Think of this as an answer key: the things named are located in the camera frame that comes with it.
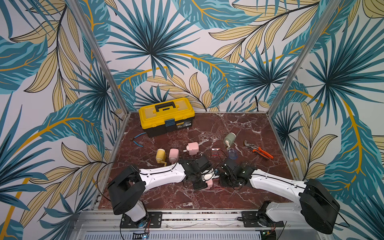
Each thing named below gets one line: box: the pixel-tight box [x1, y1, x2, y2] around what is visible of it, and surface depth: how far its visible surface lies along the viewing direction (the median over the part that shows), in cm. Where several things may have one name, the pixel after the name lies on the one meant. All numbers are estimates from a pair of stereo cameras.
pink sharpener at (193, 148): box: [183, 142, 199, 156], surface depth 94 cm
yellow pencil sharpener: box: [155, 148, 167, 167], surface depth 90 cm
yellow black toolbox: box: [138, 97, 196, 137], surface depth 99 cm
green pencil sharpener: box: [224, 132, 237, 149], surface depth 99 cm
